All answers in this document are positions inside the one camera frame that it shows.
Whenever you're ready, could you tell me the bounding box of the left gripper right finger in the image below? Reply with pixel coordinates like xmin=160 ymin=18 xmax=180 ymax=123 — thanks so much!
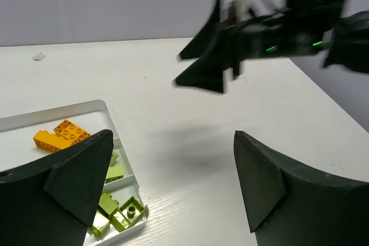
xmin=234 ymin=131 xmax=368 ymax=245

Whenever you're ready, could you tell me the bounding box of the light green lego brick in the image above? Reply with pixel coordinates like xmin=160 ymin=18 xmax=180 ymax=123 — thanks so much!
xmin=110 ymin=151 xmax=119 ymax=166

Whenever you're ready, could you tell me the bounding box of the white compartment tray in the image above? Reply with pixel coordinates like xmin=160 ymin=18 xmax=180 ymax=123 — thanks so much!
xmin=1 ymin=100 xmax=149 ymax=245

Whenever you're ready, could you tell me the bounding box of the long orange lego brick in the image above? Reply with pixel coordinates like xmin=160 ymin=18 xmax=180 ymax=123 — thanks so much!
xmin=33 ymin=130 xmax=73 ymax=153

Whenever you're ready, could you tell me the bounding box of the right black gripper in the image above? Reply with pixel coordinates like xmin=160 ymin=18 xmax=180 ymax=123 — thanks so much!
xmin=174 ymin=0 xmax=342 ymax=94

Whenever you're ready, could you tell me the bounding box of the pale green lego brick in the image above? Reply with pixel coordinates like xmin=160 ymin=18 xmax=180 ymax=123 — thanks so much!
xmin=105 ymin=164 xmax=124 ymax=184

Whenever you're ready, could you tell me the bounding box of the small white debris piece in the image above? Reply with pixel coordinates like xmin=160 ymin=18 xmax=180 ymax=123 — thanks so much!
xmin=32 ymin=52 xmax=45 ymax=61

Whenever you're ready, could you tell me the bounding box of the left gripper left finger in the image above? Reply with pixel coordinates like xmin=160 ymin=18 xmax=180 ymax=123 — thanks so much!
xmin=1 ymin=129 xmax=114 ymax=245

